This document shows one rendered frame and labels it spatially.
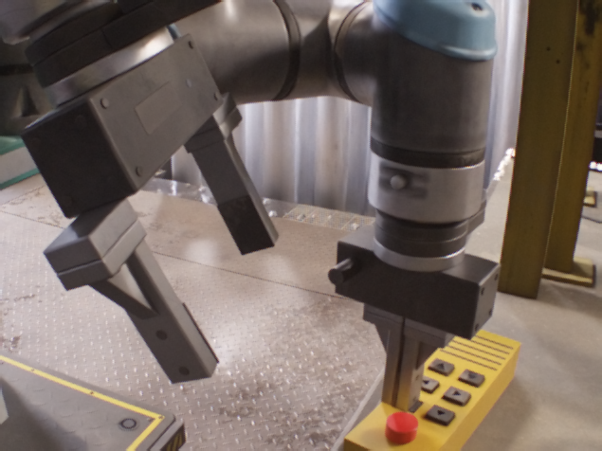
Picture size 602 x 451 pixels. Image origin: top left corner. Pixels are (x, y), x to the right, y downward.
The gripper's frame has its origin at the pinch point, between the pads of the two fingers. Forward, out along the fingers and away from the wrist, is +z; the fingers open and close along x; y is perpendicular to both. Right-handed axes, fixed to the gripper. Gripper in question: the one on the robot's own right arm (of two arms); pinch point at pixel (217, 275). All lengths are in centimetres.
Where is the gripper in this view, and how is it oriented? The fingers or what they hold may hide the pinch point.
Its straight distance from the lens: 38.8
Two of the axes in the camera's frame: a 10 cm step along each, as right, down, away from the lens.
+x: -2.2, 4.7, -8.5
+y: -8.9, 2.6, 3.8
